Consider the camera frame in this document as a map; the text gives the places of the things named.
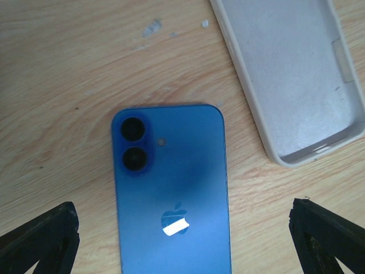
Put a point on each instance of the beige phone case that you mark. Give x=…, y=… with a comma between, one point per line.
x=297, y=74

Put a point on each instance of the blue phone back up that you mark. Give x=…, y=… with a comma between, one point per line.
x=171, y=189

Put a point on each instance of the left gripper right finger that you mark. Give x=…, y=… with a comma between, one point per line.
x=323, y=238

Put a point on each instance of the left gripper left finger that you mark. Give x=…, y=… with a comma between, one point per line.
x=49, y=241

